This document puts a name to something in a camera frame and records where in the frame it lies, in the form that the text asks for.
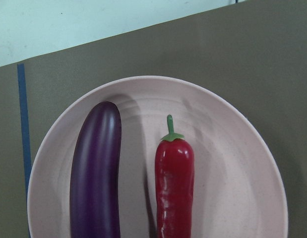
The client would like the purple eggplant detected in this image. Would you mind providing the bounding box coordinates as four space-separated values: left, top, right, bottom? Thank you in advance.
69 101 122 238

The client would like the pink plate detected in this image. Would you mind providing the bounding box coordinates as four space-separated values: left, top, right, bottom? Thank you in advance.
27 76 288 238

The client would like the red chili pepper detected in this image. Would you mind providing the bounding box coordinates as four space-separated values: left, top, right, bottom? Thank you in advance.
155 115 194 238

